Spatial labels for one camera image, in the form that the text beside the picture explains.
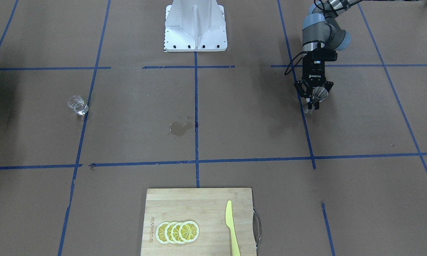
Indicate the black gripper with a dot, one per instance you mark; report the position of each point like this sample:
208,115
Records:
314,75

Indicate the steel measuring jigger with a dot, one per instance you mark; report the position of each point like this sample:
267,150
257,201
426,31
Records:
318,94

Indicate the clear glass shaker cup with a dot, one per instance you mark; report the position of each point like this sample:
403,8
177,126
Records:
78,105

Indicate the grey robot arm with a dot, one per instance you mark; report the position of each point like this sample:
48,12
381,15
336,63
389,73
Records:
322,37

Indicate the yellow plastic knife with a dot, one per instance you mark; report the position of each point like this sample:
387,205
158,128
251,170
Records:
229,219

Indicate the bamboo cutting board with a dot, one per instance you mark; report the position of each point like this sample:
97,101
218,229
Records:
198,222

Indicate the lemon slice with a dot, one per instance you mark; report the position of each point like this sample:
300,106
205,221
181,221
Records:
161,233
175,233
189,231
168,232

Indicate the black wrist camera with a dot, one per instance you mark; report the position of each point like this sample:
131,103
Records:
322,55

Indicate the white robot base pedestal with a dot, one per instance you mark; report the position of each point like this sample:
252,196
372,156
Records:
195,26

